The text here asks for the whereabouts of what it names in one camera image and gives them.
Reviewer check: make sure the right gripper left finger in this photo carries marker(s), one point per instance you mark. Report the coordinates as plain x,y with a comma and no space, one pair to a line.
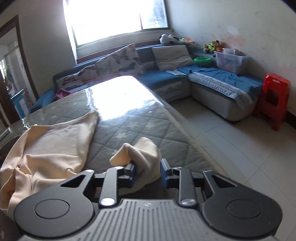
111,181

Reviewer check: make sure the brown plush toys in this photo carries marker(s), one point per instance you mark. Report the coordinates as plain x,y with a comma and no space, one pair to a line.
214,46

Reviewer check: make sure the window with frame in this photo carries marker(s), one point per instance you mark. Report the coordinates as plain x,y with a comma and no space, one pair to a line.
92,21

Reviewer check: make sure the large butterfly print cushion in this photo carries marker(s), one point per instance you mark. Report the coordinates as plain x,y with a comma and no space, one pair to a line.
124,61

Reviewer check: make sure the cream sweater garment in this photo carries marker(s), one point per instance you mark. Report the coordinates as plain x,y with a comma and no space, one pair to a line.
46,155

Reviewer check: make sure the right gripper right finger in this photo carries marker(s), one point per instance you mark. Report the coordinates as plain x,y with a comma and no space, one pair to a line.
183,180

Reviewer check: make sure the small butterfly print cushion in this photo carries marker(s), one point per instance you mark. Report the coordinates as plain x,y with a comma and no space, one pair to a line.
81,77

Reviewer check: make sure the red plastic stool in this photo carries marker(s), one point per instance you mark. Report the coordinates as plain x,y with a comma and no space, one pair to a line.
273,99

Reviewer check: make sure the blue corner sofa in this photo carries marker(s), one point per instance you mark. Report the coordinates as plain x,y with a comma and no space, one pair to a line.
232,96

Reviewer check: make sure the pink cloth on sofa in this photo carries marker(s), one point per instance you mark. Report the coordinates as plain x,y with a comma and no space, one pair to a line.
61,93

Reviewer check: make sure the clear plastic storage box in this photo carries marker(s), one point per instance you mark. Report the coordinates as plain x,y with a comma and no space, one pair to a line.
232,60

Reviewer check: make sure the grey plain cushion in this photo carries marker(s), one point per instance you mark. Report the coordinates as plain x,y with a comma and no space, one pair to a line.
172,57

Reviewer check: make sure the grey quilted table cover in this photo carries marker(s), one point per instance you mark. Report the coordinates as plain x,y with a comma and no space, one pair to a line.
128,111

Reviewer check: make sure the blue white small cabinet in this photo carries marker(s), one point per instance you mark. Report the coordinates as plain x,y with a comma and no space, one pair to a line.
20,103

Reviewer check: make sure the panda plush toy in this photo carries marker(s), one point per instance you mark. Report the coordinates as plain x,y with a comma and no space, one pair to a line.
168,39

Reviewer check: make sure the green plastic bowl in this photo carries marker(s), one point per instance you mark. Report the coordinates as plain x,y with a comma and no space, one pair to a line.
203,61

